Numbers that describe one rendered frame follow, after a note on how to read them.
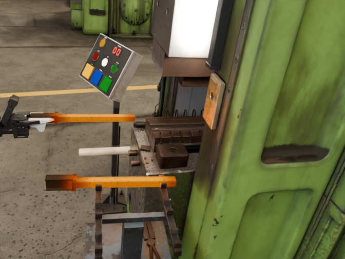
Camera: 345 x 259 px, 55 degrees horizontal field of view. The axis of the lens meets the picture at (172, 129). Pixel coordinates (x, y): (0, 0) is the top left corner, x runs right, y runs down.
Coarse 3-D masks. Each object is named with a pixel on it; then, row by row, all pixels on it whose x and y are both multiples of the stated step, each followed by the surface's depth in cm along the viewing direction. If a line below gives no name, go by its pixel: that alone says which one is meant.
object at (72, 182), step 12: (48, 180) 103; (60, 180) 104; (72, 180) 105; (84, 180) 106; (96, 180) 107; (108, 180) 108; (120, 180) 108; (132, 180) 109; (144, 180) 110; (156, 180) 111; (168, 180) 111
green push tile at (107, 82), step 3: (105, 78) 180; (108, 78) 178; (102, 81) 181; (105, 81) 179; (108, 81) 178; (111, 81) 176; (102, 84) 180; (105, 84) 179; (108, 84) 177; (99, 87) 181; (102, 87) 180; (105, 87) 178; (108, 87) 177; (105, 90) 178
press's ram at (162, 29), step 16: (160, 0) 127; (176, 0) 110; (192, 0) 111; (208, 0) 113; (160, 16) 128; (176, 16) 113; (192, 16) 114; (208, 16) 116; (160, 32) 129; (176, 32) 116; (192, 32) 117; (208, 32) 119; (176, 48) 119; (192, 48) 120; (208, 48) 122
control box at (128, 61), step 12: (96, 48) 192; (108, 48) 185; (120, 48) 179; (96, 60) 189; (108, 60) 183; (120, 60) 177; (132, 60) 174; (108, 72) 180; (120, 72) 174; (132, 72) 178; (120, 84) 177; (108, 96) 176; (120, 96) 180
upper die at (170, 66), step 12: (156, 48) 136; (156, 60) 136; (168, 60) 126; (180, 60) 127; (192, 60) 128; (204, 60) 129; (168, 72) 128; (180, 72) 130; (192, 72) 131; (204, 72) 132
